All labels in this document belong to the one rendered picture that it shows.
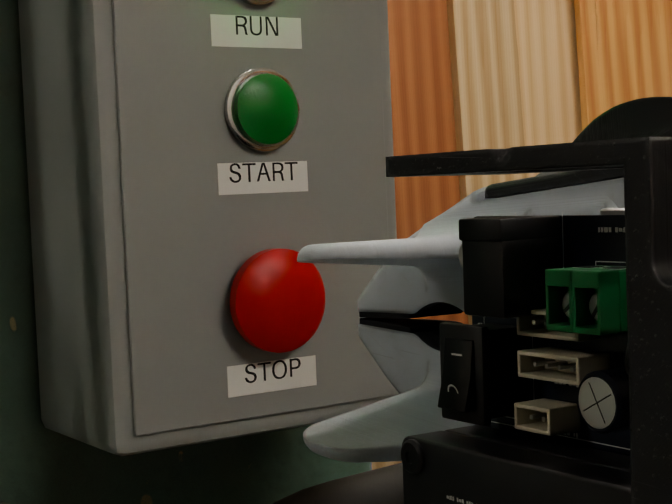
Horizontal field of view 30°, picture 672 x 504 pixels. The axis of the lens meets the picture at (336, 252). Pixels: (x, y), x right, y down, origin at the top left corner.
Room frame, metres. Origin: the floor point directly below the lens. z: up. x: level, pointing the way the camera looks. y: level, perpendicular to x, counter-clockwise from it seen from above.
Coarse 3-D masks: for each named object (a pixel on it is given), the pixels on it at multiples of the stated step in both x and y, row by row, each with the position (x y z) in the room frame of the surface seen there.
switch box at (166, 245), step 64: (64, 0) 0.35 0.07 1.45; (128, 0) 0.34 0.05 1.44; (192, 0) 0.35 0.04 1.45; (320, 0) 0.38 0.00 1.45; (384, 0) 0.39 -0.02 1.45; (64, 64) 0.36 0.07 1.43; (128, 64) 0.34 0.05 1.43; (192, 64) 0.35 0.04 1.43; (256, 64) 0.36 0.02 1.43; (320, 64) 0.38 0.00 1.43; (384, 64) 0.39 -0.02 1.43; (64, 128) 0.36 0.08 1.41; (128, 128) 0.34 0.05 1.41; (192, 128) 0.35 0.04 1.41; (320, 128) 0.38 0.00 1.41; (384, 128) 0.39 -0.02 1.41; (64, 192) 0.36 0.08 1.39; (128, 192) 0.34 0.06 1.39; (192, 192) 0.35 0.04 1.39; (320, 192) 0.38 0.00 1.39; (384, 192) 0.39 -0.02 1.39; (64, 256) 0.36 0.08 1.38; (128, 256) 0.34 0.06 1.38; (192, 256) 0.35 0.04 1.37; (64, 320) 0.37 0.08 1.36; (128, 320) 0.34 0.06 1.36; (192, 320) 0.35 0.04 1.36; (64, 384) 0.37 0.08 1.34; (128, 384) 0.34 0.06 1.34; (192, 384) 0.35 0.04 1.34; (320, 384) 0.37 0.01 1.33; (384, 384) 0.39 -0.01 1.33; (128, 448) 0.34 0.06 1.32
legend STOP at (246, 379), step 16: (240, 368) 0.36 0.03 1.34; (256, 368) 0.36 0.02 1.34; (272, 368) 0.36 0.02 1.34; (288, 368) 0.37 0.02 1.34; (304, 368) 0.37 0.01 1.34; (240, 384) 0.36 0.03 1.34; (256, 384) 0.36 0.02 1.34; (272, 384) 0.36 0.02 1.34; (288, 384) 0.37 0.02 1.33; (304, 384) 0.37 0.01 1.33
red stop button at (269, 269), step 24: (264, 264) 0.35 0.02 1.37; (288, 264) 0.36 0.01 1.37; (312, 264) 0.36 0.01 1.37; (240, 288) 0.35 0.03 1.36; (264, 288) 0.35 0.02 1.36; (288, 288) 0.36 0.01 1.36; (312, 288) 0.36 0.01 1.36; (240, 312) 0.35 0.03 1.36; (264, 312) 0.35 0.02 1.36; (288, 312) 0.36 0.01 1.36; (312, 312) 0.36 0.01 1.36; (264, 336) 0.35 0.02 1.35; (288, 336) 0.36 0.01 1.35
